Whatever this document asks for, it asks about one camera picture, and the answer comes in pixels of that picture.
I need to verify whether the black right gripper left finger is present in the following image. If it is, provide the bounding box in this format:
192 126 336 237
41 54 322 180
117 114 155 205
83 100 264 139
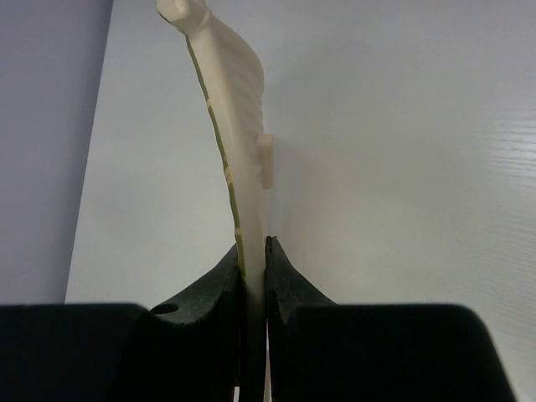
112 246 244 401

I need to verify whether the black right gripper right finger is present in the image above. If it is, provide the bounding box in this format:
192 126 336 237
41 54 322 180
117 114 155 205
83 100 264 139
265 237 348 401

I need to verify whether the square woven bamboo plate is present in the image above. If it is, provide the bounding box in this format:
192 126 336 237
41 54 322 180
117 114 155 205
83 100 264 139
156 1 274 401

